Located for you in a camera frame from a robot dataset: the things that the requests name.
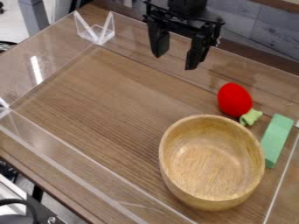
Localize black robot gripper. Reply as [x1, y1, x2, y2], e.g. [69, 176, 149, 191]
[141, 0, 225, 70]

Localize red plush strawberry green leaf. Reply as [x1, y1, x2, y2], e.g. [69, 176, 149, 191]
[217, 82, 263, 126]

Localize clear acrylic tray walls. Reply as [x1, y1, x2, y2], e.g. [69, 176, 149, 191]
[0, 6, 299, 224]

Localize green rectangular block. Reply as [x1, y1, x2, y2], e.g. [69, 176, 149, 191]
[260, 114, 295, 168]

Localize wooden bowl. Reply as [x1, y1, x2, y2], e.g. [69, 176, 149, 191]
[158, 115, 265, 211]

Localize clear acrylic corner bracket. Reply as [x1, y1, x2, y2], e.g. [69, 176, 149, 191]
[73, 10, 116, 46]

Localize black cable bottom left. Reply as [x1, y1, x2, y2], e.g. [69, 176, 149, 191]
[0, 198, 40, 224]

